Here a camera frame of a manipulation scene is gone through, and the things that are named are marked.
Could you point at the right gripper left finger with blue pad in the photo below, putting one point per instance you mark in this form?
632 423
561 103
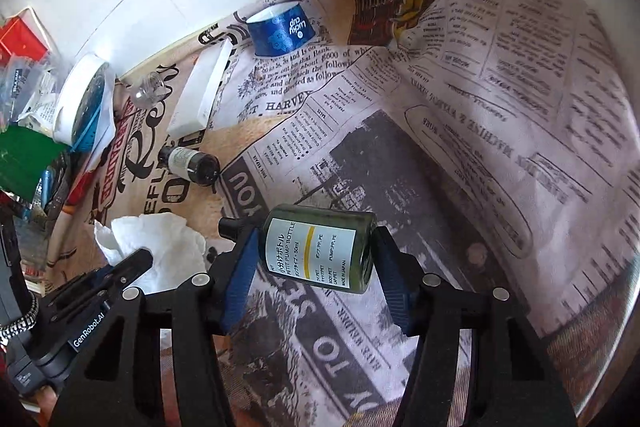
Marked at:
116 377

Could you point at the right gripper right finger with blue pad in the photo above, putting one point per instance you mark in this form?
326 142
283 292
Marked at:
512 380

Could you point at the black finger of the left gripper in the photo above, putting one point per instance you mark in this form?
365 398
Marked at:
99 282

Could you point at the green pump bottle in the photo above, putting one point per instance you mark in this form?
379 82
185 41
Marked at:
323 247

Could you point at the white box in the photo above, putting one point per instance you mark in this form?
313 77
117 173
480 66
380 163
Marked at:
196 101

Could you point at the clear glass jar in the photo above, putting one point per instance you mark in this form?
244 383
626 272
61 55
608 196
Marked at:
147 91

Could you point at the crumpled white tissue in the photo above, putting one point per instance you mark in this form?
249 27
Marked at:
178 251

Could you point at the small dark glass bottle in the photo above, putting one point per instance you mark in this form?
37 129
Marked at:
190 165

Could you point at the green plastic container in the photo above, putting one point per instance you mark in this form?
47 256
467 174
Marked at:
25 154

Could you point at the white and blue colander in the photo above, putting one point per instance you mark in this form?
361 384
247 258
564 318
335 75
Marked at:
80 100

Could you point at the newspaper print tablecloth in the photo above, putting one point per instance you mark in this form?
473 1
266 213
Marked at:
494 138

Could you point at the clear plastic packet bag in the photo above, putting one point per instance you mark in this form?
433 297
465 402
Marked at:
29 93

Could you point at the red carton box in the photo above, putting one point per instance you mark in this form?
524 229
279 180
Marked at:
21 35

